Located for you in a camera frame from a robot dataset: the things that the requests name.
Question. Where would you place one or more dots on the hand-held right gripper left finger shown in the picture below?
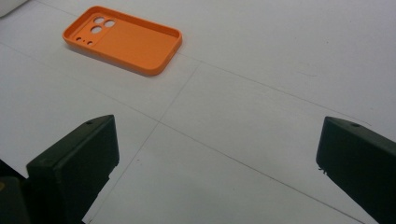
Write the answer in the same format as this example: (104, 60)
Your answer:
(71, 161)

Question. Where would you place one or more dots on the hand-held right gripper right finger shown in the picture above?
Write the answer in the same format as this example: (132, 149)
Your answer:
(358, 155)

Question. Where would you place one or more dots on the orange phone case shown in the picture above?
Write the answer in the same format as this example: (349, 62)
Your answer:
(137, 46)

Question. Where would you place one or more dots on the white table cover sheet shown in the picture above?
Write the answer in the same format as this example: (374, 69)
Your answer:
(249, 93)

